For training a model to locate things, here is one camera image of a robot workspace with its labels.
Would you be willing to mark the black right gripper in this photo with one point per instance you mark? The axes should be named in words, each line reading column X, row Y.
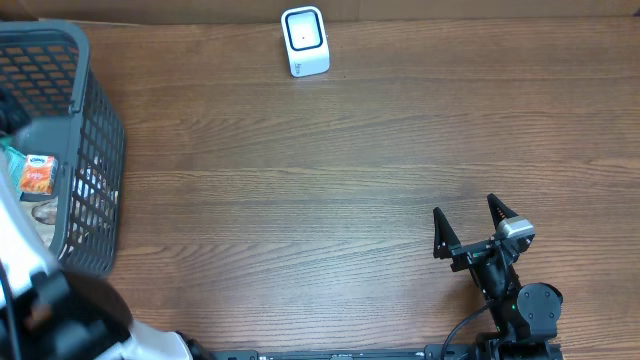
column 446, row 240

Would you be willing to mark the clear bagged bread snack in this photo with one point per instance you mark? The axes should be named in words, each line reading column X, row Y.
column 43, row 216

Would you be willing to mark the orange tissue pack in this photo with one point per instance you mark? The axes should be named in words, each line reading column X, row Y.
column 38, row 175

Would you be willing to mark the teal wet wipes pack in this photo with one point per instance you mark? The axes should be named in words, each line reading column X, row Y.
column 16, row 162

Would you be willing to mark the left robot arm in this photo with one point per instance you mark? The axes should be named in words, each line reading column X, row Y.
column 50, row 313

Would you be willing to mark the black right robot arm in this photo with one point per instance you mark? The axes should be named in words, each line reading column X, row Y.
column 525, row 316

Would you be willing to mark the white barcode scanner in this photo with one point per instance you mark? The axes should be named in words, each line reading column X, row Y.
column 306, row 41

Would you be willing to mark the grey plastic shopping basket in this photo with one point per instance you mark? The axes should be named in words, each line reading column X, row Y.
column 45, row 65

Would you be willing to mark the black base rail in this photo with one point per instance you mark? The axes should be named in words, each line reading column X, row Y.
column 330, row 355

